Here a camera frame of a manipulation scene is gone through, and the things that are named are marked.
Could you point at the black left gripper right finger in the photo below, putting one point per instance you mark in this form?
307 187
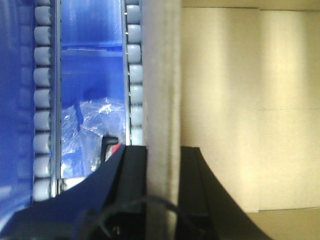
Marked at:
208 205

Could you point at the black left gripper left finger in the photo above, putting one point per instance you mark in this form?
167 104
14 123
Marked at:
122 178

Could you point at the brown cardboard box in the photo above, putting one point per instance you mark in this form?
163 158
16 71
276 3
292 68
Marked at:
240 79

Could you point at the blue plastic crate below shelf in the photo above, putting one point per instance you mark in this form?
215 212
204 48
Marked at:
91 68

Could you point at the clear plastic bag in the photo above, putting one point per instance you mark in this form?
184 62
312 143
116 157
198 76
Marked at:
83 127

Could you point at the grey roller conveyor track outer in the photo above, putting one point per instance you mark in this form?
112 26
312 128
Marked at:
47 100

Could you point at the grey roller conveyor track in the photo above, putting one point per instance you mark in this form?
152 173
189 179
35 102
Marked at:
133 70
47 100

